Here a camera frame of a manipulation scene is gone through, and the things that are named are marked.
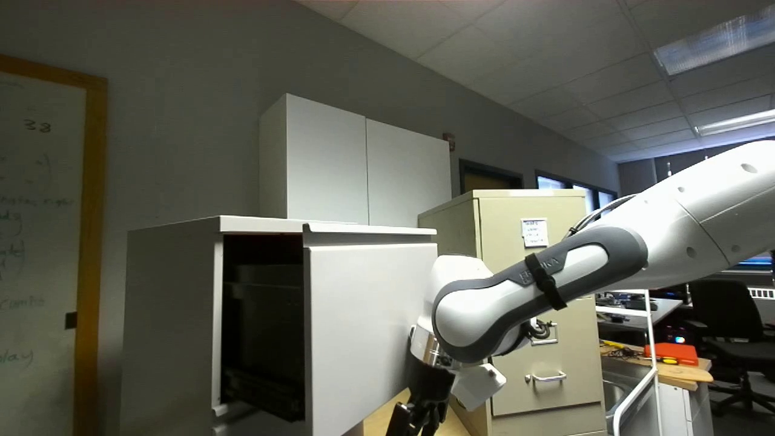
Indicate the black office chair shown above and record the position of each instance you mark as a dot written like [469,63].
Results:
[732,335]

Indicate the white wall cabinet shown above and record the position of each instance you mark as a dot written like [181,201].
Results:
[326,164]

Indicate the beige filing cabinet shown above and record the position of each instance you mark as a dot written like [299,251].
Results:
[553,385]

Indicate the long ceiling light strip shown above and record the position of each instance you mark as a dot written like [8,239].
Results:
[738,125]

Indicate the orange tool on desk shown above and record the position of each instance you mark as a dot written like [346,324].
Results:
[684,355]

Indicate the white metal frame stand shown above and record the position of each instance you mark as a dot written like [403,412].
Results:
[629,373]

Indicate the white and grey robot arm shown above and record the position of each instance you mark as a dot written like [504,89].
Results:
[682,229]

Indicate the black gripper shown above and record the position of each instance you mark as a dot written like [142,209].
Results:
[426,411]

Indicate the white left filing cabinet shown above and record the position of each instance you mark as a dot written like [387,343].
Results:
[173,331]

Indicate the ceiling light panel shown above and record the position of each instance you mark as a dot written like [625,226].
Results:
[717,41]

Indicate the wood-framed whiteboard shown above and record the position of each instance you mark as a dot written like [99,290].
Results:
[51,194]

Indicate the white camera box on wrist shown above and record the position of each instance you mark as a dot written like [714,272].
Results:
[477,383]

